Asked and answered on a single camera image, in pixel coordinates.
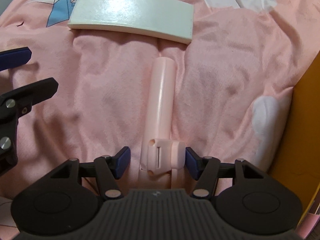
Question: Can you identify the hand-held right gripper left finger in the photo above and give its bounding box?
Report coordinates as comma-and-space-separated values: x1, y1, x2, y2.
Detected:
50, 147, 131, 201

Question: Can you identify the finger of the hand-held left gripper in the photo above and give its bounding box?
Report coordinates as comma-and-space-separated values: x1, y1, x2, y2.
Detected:
0, 78, 59, 178
0, 47, 32, 72

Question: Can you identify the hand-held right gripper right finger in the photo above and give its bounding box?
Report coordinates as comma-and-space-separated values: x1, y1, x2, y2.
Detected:
185, 147, 266, 201

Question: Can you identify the orange cardboard box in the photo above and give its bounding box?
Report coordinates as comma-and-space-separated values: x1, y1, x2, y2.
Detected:
269, 52, 320, 217

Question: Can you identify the white flat box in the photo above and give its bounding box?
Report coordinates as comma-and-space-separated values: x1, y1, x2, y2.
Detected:
68, 0, 194, 45

